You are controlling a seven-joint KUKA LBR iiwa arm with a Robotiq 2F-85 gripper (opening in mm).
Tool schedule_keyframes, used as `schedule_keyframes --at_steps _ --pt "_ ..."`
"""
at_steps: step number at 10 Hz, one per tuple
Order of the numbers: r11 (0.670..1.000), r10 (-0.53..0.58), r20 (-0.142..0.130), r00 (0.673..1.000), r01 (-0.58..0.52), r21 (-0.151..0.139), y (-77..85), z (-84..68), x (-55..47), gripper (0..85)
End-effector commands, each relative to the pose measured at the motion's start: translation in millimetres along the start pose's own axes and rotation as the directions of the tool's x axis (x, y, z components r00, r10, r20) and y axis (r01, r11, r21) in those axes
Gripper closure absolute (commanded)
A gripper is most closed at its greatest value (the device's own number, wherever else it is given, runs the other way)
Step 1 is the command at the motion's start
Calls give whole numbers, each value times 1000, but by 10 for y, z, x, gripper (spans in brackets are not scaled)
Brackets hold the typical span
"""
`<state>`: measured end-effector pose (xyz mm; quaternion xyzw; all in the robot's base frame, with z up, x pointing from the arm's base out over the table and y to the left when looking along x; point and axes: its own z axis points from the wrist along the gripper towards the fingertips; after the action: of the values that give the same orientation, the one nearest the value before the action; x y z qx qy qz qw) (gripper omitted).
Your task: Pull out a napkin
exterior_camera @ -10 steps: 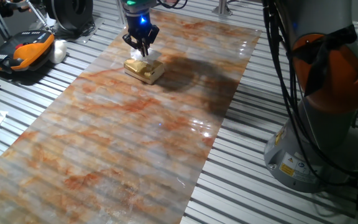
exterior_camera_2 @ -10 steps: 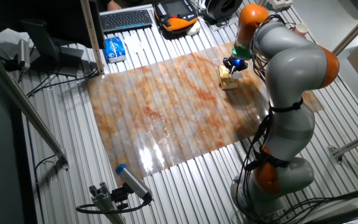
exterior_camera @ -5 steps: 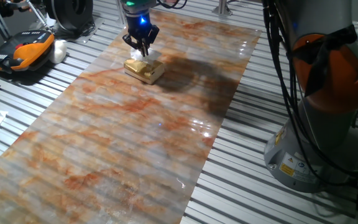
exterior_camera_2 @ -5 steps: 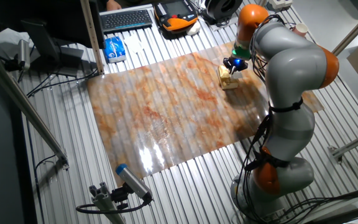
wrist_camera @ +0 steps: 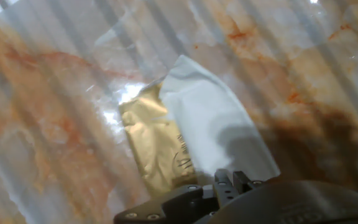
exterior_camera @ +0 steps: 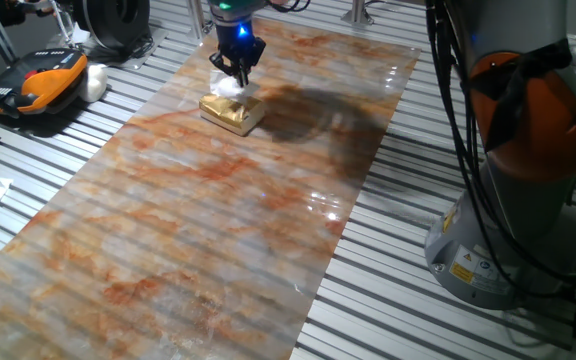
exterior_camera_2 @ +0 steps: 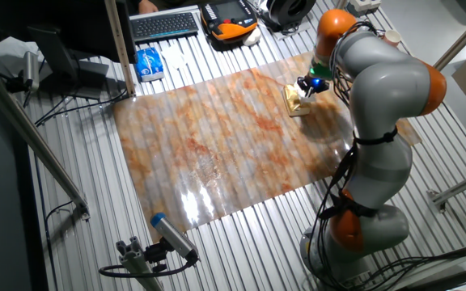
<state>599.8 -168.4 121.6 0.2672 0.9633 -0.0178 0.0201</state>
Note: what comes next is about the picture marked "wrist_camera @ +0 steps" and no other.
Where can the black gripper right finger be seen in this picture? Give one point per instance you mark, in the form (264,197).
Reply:
(242,183)

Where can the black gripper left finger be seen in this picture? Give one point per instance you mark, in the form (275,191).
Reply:
(179,205)

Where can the white paper napkin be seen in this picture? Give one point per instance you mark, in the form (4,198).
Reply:
(204,118)

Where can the gold foil tissue pack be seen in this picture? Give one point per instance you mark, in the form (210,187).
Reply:
(154,143)

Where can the orange marble pattern mat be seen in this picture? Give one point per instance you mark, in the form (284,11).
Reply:
(57,124)

